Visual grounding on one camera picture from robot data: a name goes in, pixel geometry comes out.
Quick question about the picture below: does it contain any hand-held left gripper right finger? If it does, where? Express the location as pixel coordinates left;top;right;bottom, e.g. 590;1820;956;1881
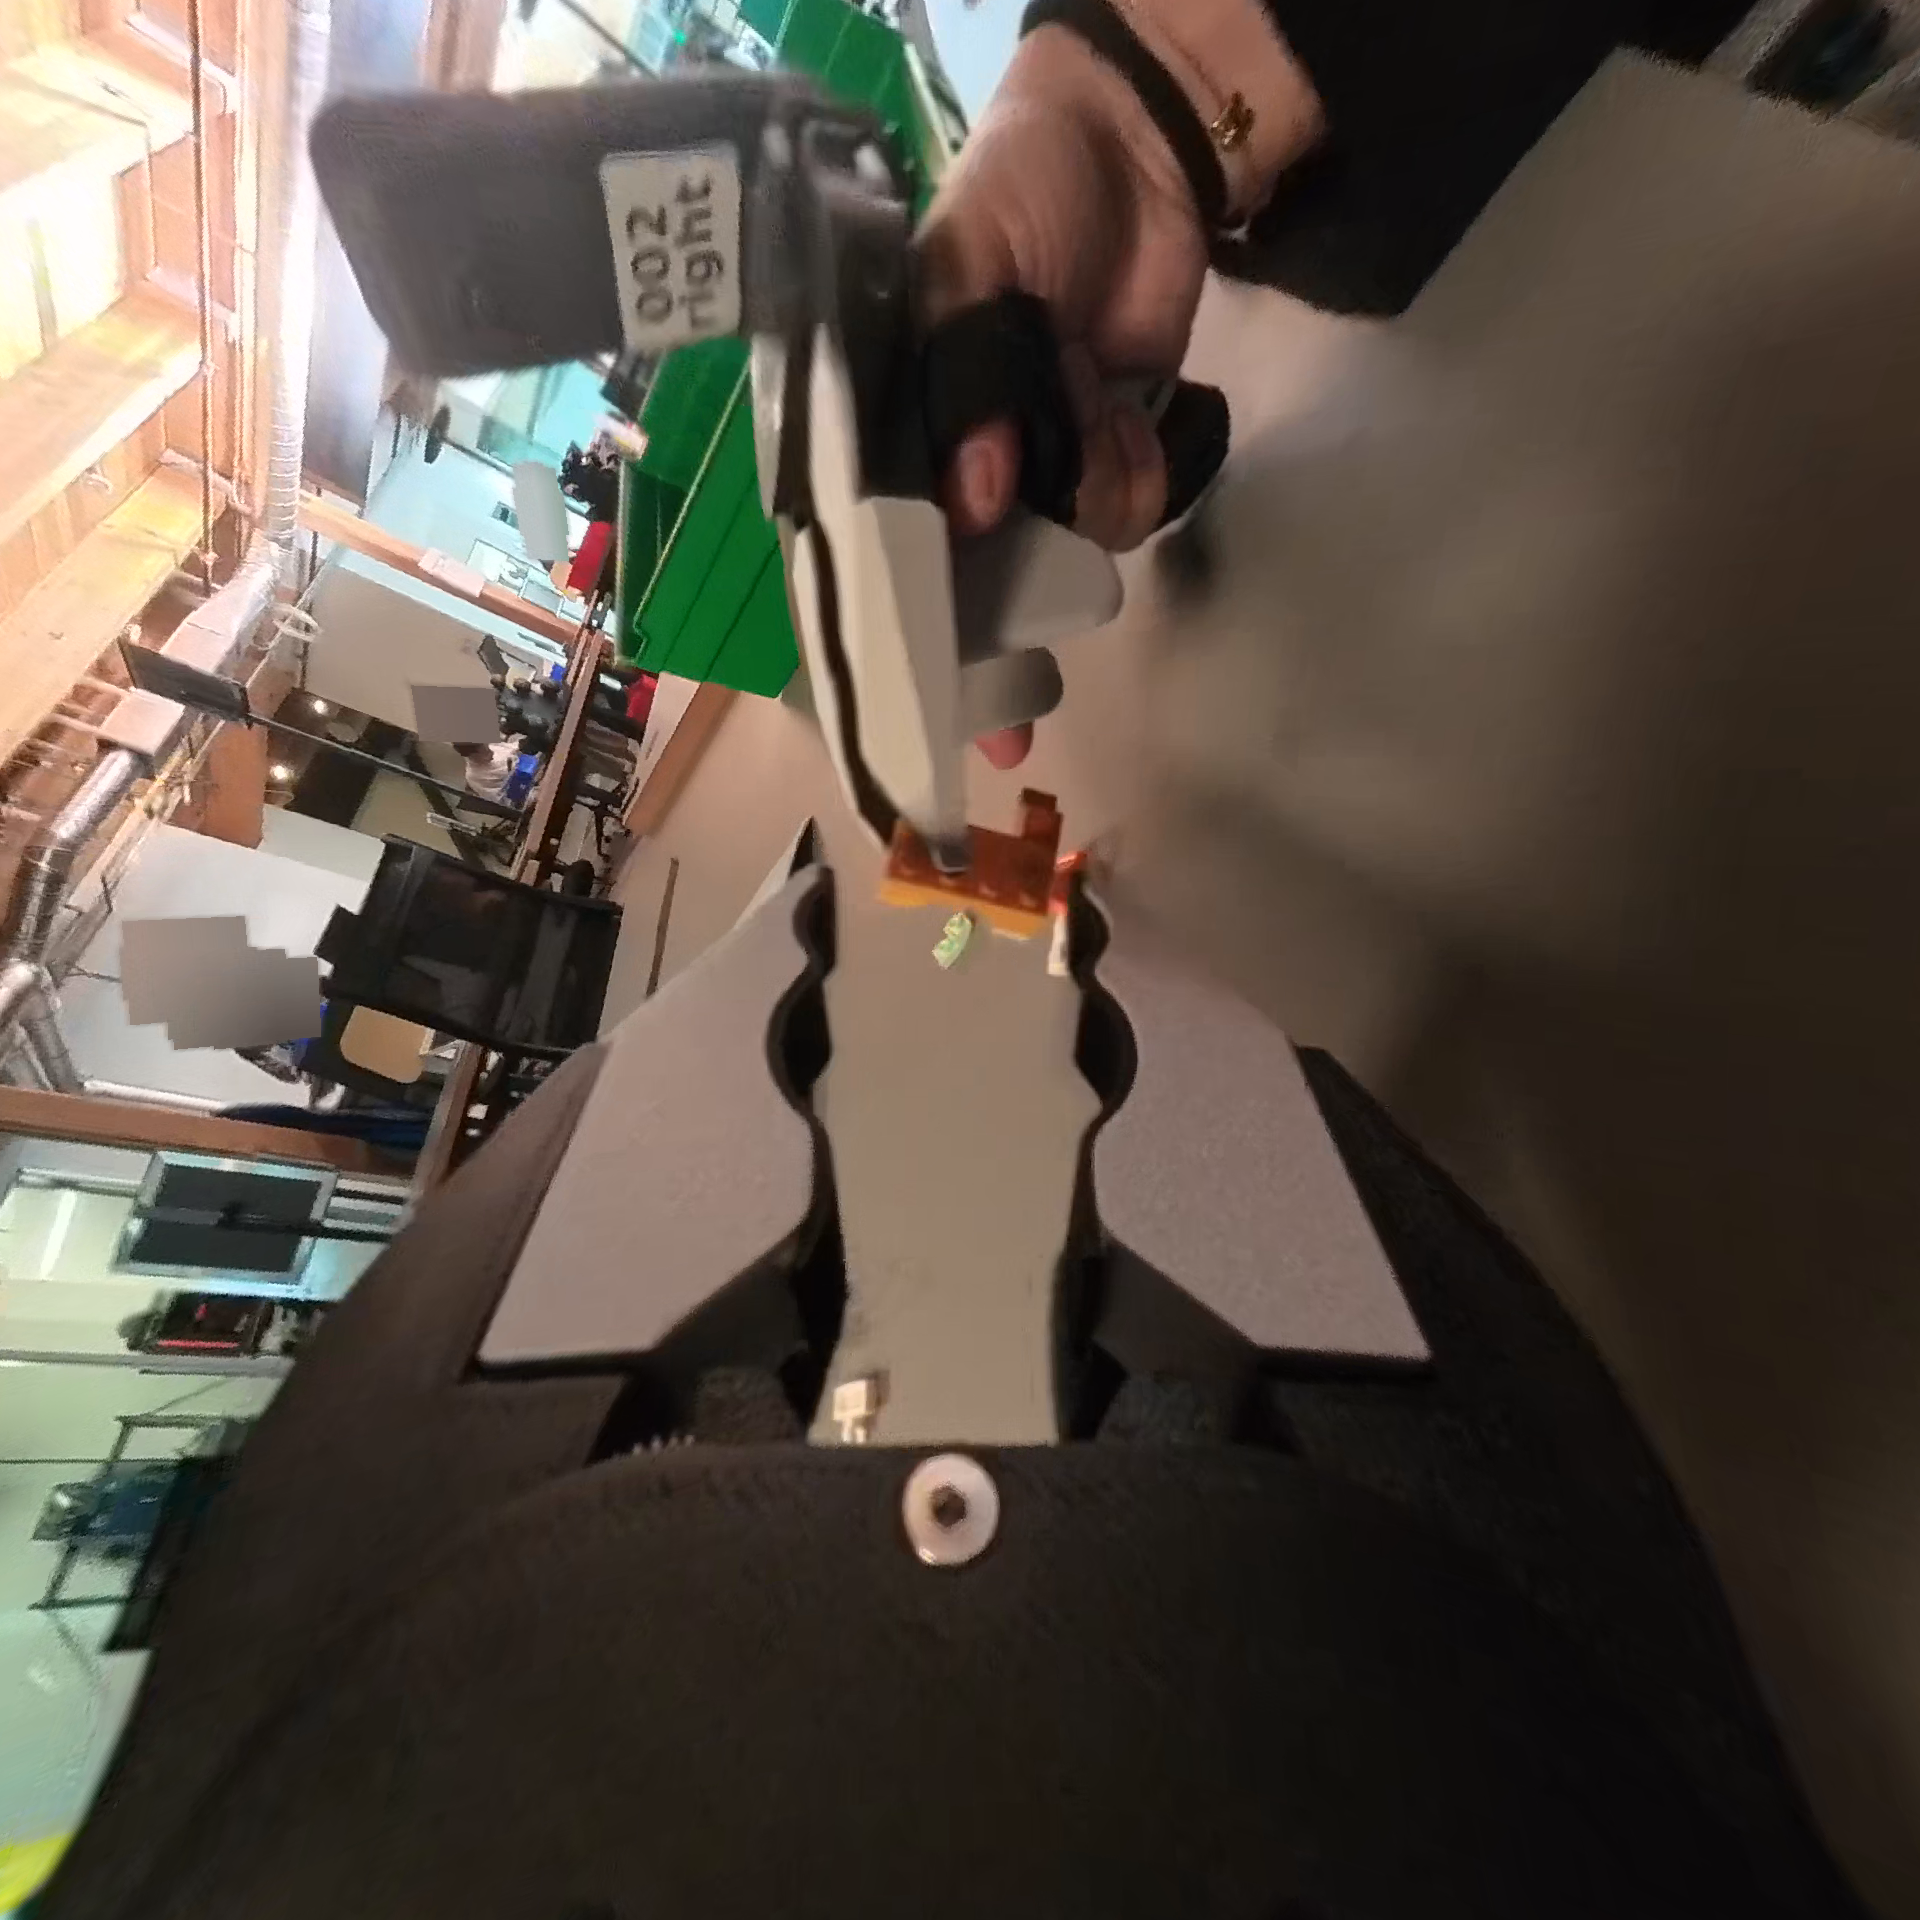
1049;881;1436;1368

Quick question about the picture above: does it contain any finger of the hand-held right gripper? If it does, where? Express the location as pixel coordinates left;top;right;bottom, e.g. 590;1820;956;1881
750;332;906;845
852;493;978;876

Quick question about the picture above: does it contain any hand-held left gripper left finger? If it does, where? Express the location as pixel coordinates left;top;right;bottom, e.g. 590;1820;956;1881
475;818;839;1370

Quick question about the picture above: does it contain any orange brown lego assembly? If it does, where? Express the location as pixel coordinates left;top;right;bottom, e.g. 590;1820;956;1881
876;786;1075;944

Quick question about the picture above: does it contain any person's right forearm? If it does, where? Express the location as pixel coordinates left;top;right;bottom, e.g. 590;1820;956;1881
1020;0;1629;319

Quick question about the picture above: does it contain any red white lego piece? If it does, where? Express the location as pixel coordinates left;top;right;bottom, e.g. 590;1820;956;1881
1045;844;1106;979

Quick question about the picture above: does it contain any person's right hand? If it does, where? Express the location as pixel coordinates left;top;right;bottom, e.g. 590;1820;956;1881
911;18;1247;559

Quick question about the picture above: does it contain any green table tennis table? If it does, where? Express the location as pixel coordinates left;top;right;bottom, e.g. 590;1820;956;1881
611;0;965;708

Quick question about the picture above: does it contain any black mesh chair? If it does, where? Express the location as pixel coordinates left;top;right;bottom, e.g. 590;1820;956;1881
311;833;626;1056

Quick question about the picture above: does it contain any white cabinet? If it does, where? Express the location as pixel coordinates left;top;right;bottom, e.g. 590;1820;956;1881
306;545;499;739

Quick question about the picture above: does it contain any black monitor on stand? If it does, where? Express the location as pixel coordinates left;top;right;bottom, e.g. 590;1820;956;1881
115;1148;341;1279

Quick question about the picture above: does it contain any black wrist band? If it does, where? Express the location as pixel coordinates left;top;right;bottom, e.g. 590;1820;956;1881
1115;22;1262;240

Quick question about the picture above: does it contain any black wall screen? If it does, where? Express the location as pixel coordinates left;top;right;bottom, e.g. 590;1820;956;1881
115;636;251;725

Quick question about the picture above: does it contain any metal duct pipe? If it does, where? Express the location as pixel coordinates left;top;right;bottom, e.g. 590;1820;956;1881
0;720;170;1085

